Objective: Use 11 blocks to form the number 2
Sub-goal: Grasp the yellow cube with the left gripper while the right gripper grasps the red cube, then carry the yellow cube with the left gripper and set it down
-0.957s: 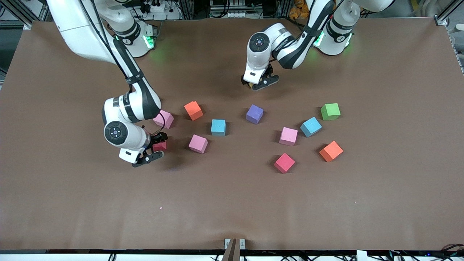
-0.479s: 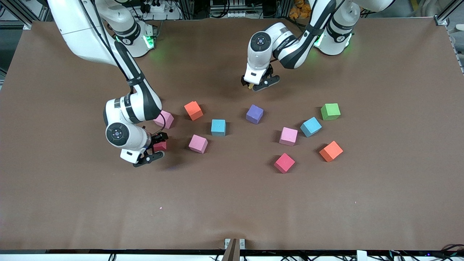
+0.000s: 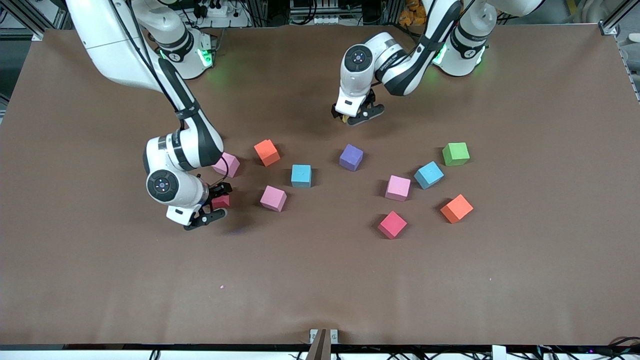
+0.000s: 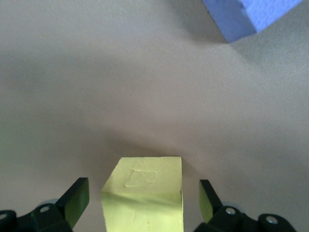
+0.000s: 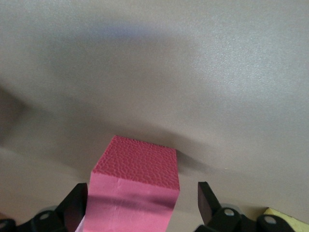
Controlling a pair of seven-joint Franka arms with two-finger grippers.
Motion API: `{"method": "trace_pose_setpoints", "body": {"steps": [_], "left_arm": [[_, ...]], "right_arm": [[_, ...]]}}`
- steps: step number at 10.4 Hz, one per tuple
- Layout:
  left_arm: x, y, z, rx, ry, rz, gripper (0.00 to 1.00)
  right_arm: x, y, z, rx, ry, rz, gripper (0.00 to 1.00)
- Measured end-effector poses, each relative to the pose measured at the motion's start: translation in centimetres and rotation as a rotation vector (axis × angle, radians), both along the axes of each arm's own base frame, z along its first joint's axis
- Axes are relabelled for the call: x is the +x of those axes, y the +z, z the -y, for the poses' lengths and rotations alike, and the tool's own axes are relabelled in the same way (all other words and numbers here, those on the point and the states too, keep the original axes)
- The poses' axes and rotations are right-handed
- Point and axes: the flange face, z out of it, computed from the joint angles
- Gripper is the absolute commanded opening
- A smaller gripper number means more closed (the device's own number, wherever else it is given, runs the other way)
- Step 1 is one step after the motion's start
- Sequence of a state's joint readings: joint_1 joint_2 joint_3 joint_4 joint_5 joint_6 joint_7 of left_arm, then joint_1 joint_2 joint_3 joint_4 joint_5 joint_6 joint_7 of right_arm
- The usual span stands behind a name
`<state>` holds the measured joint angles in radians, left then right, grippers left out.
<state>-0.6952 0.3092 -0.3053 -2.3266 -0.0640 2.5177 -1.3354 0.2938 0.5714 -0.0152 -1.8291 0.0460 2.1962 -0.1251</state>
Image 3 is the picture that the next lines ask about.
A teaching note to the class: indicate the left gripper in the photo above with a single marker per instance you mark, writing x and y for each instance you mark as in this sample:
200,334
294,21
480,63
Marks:
370,99

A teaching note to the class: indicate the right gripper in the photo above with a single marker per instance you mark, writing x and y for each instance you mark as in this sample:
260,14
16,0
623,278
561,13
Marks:
217,191

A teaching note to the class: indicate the red foam cube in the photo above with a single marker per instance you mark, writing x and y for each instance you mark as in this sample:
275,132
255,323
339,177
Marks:
221,202
392,224

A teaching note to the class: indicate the purple foam cube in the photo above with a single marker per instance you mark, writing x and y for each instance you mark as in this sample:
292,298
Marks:
351,157

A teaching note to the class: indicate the pink foam cube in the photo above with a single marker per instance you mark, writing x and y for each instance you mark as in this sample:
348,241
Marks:
398,188
273,198
230,165

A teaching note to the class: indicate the blue foam cube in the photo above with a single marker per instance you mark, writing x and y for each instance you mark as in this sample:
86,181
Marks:
301,176
428,175

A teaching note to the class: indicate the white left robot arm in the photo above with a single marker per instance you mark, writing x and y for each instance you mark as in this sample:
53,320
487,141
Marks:
357,70

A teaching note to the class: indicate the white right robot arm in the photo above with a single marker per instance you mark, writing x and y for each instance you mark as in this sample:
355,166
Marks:
115,50

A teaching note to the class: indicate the orange foam cube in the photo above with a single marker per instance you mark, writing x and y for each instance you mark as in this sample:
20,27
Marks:
266,152
456,208

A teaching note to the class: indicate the grey electronics unit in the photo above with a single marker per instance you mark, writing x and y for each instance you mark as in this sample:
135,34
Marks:
320,20

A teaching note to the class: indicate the orange snack bag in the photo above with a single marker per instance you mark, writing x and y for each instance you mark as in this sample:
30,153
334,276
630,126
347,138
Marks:
412,12

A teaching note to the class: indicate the green foam cube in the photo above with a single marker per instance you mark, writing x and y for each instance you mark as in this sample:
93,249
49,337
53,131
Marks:
455,153

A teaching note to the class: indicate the brown paper table cover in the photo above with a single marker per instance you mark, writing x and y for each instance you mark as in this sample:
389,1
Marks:
320,280

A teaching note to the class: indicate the white power strip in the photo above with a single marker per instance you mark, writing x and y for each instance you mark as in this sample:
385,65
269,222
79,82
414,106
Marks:
220,11

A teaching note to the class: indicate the metal clamp bracket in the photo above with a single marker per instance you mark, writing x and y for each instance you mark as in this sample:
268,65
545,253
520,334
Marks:
322,345

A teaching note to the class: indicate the aluminium frame profile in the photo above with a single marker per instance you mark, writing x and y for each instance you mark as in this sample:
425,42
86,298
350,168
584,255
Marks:
25,17
617,17

